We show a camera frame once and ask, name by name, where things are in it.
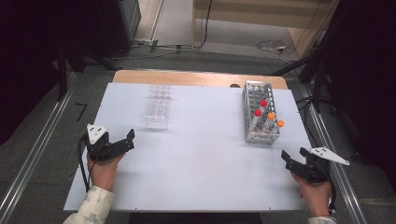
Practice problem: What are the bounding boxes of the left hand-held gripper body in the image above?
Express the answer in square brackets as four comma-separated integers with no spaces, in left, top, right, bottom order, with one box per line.
[85,124,125,162]

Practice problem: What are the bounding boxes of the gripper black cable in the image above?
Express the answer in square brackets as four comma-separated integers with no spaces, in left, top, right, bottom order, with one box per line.
[326,178,338,215]
[77,133,92,193]

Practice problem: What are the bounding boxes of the white floor cable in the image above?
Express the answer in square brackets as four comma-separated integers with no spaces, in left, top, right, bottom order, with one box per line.
[255,38,292,64]

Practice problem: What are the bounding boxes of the orange cap sample tube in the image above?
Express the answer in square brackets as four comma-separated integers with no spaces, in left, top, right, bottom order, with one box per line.
[272,119,286,134]
[263,111,276,132]

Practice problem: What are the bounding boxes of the metal floor rail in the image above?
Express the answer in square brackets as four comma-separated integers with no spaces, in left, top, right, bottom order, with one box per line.
[0,72,78,224]
[293,83,370,224]

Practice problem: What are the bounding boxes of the dark cabinet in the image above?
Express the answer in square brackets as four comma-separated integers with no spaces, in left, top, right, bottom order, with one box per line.
[92,0,142,60]

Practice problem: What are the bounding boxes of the wooden table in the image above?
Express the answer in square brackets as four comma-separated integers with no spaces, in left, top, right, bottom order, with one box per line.
[111,69,290,91]

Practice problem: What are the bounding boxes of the hanging black cable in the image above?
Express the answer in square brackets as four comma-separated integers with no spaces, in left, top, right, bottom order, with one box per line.
[197,0,214,50]

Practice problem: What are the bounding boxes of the red cap sample tube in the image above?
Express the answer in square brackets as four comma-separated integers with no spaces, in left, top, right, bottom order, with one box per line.
[257,99,269,124]
[251,108,263,132]

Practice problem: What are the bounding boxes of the person's left hand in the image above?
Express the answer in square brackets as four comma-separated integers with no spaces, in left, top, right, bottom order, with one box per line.
[86,153,126,192]

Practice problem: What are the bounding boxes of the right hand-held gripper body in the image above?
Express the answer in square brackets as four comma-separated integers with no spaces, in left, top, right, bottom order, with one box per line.
[291,147,350,184]

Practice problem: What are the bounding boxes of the person's right hand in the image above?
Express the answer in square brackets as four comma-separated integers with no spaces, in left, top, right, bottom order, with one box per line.
[290,172,332,218]

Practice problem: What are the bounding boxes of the black floor cable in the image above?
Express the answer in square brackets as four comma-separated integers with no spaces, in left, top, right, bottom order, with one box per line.
[295,95,316,139]

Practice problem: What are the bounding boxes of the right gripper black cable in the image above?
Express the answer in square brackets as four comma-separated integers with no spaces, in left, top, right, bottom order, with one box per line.
[326,178,338,215]

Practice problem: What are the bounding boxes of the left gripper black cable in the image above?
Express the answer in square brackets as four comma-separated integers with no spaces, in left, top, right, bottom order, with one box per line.
[77,133,92,193]

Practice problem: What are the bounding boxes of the light wooden furniture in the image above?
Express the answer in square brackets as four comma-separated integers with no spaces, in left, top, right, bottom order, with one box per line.
[191,0,341,59]

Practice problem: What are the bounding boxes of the metal tube rack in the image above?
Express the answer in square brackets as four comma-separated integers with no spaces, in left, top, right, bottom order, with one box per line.
[242,80,281,147]

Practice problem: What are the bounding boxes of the clear acrylic tube rack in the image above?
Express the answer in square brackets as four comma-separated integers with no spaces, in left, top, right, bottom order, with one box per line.
[143,83,173,131]

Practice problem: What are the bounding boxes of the black metal stand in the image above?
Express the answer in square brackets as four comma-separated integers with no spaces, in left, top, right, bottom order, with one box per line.
[270,18,335,114]
[55,40,120,102]

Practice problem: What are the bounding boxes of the black curtain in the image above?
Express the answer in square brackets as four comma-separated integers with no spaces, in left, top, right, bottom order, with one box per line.
[320,0,396,194]
[0,0,104,146]

